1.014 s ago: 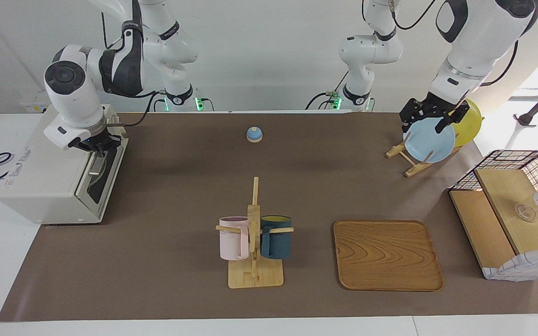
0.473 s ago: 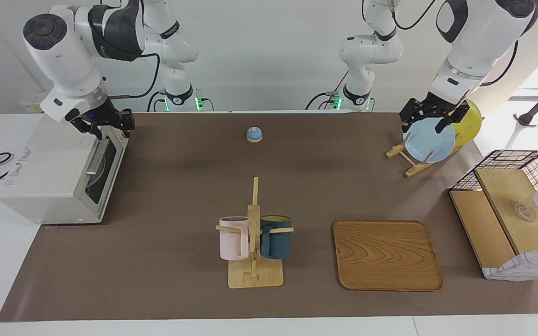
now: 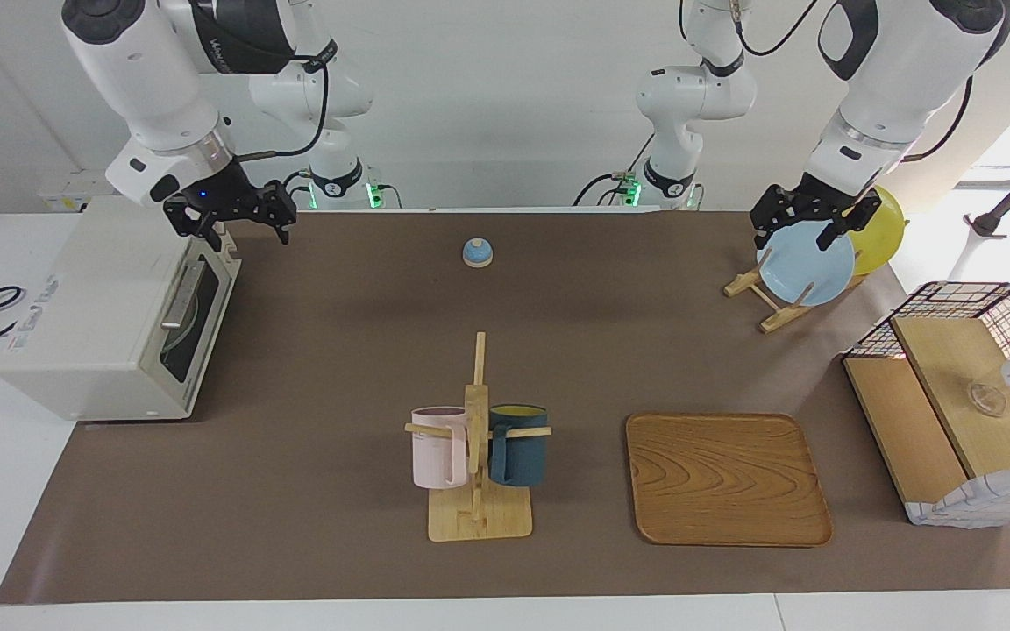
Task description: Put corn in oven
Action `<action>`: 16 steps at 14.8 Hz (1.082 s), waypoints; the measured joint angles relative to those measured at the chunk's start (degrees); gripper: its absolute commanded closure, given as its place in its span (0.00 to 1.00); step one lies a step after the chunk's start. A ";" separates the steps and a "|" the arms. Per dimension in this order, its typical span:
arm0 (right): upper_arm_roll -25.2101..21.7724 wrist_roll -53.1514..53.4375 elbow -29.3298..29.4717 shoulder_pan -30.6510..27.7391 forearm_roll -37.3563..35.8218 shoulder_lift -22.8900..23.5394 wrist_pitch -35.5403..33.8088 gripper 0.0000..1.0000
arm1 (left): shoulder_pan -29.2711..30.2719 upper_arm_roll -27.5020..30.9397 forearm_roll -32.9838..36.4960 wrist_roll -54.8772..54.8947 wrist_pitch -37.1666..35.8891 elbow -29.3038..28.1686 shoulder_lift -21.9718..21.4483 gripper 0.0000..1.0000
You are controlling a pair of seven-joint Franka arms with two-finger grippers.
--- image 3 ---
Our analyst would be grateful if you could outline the glass oven door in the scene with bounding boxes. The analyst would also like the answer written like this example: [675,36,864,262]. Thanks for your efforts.
[141,232,243,420]

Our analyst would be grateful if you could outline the pale green plate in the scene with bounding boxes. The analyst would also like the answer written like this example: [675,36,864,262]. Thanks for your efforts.
[160,294,201,356]

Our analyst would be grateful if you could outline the beige toaster oven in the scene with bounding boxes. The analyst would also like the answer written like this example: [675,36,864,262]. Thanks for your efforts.
[0,195,243,422]

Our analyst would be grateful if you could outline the light blue plate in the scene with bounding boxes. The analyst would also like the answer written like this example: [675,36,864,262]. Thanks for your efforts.
[759,223,857,308]

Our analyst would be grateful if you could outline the yellow plate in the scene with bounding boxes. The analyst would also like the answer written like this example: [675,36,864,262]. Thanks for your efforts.
[847,186,907,277]

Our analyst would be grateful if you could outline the wooden plate rack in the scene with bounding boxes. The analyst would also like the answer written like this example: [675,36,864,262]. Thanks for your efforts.
[724,250,865,334]

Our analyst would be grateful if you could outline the small clear glass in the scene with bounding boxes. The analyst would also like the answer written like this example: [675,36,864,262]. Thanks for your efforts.
[965,381,1007,417]

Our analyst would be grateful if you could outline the wooden tray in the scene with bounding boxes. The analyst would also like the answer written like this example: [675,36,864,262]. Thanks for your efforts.
[625,412,834,549]

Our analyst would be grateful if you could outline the brown table mat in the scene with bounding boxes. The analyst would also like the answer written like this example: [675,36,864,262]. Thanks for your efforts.
[0,210,1010,606]

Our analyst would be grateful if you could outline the pink mug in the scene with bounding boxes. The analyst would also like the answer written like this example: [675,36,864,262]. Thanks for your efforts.
[410,406,471,490]

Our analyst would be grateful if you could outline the dark blue mug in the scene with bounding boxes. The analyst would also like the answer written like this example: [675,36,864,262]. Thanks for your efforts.
[487,404,548,488]

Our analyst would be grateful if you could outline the wooden mug rack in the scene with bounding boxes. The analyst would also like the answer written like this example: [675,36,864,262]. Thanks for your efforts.
[405,330,552,542]

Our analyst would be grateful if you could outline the black base cable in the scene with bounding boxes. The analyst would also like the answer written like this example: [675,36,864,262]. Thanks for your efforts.
[275,169,313,211]
[573,131,657,208]

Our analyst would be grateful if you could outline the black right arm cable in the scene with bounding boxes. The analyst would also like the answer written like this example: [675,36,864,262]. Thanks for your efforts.
[207,35,331,164]

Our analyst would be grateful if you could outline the white wall outlet box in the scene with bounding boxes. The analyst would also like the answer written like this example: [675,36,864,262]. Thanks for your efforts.
[36,171,89,213]

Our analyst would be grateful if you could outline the wire basket wooden shelf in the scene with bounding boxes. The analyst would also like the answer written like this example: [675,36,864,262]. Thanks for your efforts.
[842,281,1010,528]

